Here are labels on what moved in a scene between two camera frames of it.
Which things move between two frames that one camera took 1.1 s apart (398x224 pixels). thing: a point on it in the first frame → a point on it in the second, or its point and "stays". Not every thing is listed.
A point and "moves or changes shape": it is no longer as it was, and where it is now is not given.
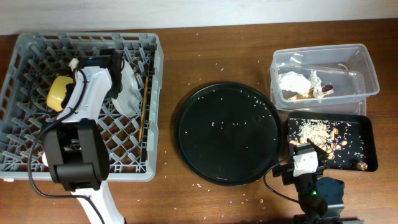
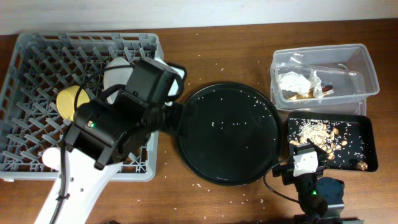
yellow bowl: x=57 y=91 moves or changes shape
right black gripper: x=287 y=171 stays
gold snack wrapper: x=327 y=89 stays
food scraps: x=342 y=141 stays
